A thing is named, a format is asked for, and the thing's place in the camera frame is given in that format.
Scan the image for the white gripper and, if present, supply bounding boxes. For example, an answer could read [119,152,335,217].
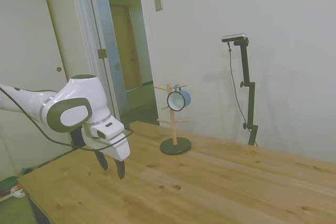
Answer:
[83,115,131,181]

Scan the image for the blue enamel mug black rim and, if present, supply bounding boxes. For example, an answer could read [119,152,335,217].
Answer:
[166,84,192,112]

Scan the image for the wooden mug tree black base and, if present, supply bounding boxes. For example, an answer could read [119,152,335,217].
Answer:
[153,83,192,156]

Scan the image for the white object on floor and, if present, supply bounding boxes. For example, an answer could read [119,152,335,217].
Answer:
[9,185,26,199]

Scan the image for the green object on floor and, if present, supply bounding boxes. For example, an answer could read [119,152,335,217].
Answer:
[0,176,19,194]

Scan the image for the open grey-edged room door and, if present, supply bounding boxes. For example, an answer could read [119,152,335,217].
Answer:
[85,0,130,127]

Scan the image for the brown wooden hallway door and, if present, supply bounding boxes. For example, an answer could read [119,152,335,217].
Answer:
[109,4,144,92]

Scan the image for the white closet door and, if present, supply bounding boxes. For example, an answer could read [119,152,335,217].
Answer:
[0,0,69,175]

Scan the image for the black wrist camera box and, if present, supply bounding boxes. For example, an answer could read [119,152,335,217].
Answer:
[71,127,86,148]

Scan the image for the black camera stand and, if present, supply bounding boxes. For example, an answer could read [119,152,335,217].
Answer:
[233,37,259,146]

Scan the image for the grey exterior camera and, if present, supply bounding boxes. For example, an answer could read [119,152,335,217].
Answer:
[222,33,248,44]

